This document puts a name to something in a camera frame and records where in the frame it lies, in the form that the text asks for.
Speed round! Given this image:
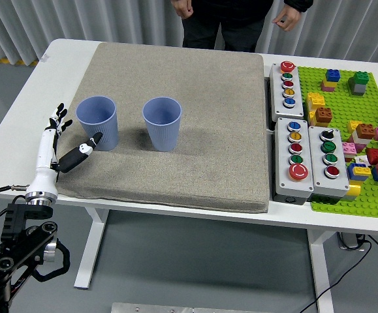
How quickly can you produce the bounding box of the black floor cable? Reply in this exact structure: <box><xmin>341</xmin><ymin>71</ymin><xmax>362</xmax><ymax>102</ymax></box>
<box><xmin>301</xmin><ymin>234</ymin><xmax>378</xmax><ymax>313</ymax></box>

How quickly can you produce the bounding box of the white table leg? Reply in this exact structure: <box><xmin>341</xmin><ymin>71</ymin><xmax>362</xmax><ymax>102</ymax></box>
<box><xmin>73</xmin><ymin>207</ymin><xmax>110</xmax><ymax>290</ymax></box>
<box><xmin>307</xmin><ymin>228</ymin><xmax>335</xmax><ymax>313</ymax></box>

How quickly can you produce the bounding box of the metal plate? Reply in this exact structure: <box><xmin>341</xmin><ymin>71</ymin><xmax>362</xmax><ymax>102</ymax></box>
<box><xmin>110</xmin><ymin>302</ymin><xmax>234</xmax><ymax>313</ymax></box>

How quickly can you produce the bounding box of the grey five-button control box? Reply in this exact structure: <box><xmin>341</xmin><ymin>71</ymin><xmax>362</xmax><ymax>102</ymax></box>
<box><xmin>268</xmin><ymin>61</ymin><xmax>305</xmax><ymax>121</ymax></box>
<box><xmin>272</xmin><ymin>117</ymin><xmax>315</xmax><ymax>205</ymax></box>

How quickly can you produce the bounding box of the grey power strip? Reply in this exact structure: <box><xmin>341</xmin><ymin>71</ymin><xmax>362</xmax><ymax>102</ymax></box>
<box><xmin>336</xmin><ymin>230</ymin><xmax>368</xmax><ymax>252</ymax></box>

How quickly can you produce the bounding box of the blue ribbed cup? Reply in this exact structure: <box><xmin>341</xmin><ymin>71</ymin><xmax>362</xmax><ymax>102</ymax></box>
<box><xmin>75</xmin><ymin>95</ymin><xmax>119</xmax><ymax>152</ymax></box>
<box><xmin>142</xmin><ymin>97</ymin><xmax>182</xmax><ymax>153</ymax></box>

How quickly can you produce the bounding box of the grey selector switch control box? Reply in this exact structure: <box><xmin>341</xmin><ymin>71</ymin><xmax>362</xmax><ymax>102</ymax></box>
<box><xmin>307</xmin><ymin>125</ymin><xmax>350</xmax><ymax>200</ymax></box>

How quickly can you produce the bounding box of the white pleated curtain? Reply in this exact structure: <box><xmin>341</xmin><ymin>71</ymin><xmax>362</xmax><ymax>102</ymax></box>
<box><xmin>0</xmin><ymin>0</ymin><xmax>378</xmax><ymax>65</ymax></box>

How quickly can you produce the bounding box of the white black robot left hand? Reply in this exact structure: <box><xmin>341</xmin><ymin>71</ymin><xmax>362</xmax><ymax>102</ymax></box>
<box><xmin>26</xmin><ymin>102</ymin><xmax>104</xmax><ymax>196</ymax></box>

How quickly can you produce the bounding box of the yellow pink brick stack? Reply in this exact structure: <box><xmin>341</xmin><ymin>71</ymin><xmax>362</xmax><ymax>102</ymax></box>
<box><xmin>321</xmin><ymin>77</ymin><xmax>338</xmax><ymax>93</ymax></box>

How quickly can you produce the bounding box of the pink toy brick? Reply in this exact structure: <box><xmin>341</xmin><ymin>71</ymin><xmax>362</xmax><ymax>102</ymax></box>
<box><xmin>341</xmin><ymin>142</ymin><xmax>360</xmax><ymax>156</ymax></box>

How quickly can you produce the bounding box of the grey-brown mat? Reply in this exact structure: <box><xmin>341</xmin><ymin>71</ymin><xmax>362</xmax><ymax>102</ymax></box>
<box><xmin>53</xmin><ymin>41</ymin><xmax>271</xmax><ymax>215</ymax></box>

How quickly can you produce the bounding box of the red toy brick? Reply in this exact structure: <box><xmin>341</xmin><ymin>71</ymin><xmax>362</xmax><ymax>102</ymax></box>
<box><xmin>365</xmin><ymin>147</ymin><xmax>378</xmax><ymax>166</ymax></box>

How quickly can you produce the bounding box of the green brick baseplate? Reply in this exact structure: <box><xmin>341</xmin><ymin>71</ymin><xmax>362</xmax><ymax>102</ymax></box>
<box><xmin>296</xmin><ymin>66</ymin><xmax>378</xmax><ymax>220</ymax></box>

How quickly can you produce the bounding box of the person's left hand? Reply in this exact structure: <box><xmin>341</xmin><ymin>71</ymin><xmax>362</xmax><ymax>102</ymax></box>
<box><xmin>271</xmin><ymin>3</ymin><xmax>299</xmax><ymax>33</ymax></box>

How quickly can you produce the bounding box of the green toy brick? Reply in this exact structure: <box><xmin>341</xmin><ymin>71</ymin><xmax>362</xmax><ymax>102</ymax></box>
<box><xmin>348</xmin><ymin>70</ymin><xmax>370</xmax><ymax>87</ymax></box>

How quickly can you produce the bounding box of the yellow floor tape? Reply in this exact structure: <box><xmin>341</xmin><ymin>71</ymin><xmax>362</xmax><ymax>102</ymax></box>
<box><xmin>0</xmin><ymin>55</ymin><xmax>40</xmax><ymax>67</ymax></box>

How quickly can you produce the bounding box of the yellow toy brick stack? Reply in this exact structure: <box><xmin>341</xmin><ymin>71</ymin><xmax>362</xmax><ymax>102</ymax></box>
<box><xmin>306</xmin><ymin>92</ymin><xmax>326</xmax><ymax>127</ymax></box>

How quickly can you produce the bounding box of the brown toy brick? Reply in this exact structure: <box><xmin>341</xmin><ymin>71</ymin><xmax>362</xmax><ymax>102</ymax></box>
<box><xmin>354</xmin><ymin>123</ymin><xmax>376</xmax><ymax>140</ymax></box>
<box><xmin>314</xmin><ymin>106</ymin><xmax>334</xmax><ymax>127</ymax></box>

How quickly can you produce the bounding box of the person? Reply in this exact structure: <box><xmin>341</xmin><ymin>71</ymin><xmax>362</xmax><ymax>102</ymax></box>
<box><xmin>170</xmin><ymin>0</ymin><xmax>314</xmax><ymax>53</ymax></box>

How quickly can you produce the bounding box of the person's right hand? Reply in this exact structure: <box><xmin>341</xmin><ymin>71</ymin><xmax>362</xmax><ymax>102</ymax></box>
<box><xmin>171</xmin><ymin>0</ymin><xmax>195</xmax><ymax>20</ymax></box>

